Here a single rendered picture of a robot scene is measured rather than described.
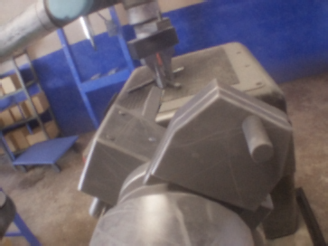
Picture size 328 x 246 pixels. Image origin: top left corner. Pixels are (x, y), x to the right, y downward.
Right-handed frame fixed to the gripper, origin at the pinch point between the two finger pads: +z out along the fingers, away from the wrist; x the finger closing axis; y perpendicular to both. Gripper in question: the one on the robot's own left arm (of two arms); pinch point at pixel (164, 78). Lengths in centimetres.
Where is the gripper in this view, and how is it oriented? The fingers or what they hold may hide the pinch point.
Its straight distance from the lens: 84.4
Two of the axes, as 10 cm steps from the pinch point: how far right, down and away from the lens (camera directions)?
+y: -4.8, -2.3, 8.5
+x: -8.3, 4.4, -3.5
